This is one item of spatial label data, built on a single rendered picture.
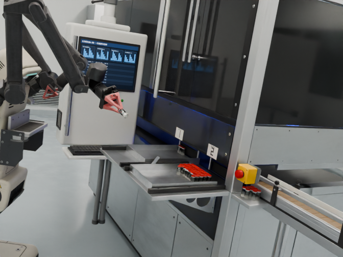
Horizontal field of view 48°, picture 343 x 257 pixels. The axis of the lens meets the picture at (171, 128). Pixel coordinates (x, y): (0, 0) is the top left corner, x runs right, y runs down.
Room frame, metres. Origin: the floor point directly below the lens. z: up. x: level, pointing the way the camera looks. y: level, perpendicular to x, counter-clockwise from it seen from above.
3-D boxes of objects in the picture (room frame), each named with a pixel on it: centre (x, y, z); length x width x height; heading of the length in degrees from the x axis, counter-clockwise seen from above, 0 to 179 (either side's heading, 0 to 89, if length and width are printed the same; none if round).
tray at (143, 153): (2.09, 0.03, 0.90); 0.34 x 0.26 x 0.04; 120
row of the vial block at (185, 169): (1.78, -0.12, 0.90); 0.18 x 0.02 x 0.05; 29
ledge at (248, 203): (1.65, -0.41, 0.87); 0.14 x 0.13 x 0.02; 120
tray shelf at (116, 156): (1.91, 0.00, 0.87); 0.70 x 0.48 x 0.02; 30
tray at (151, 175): (1.74, -0.04, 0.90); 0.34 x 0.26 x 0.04; 119
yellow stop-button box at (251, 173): (1.64, -0.37, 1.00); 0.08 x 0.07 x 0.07; 120
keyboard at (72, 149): (2.27, 0.40, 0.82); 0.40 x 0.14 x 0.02; 120
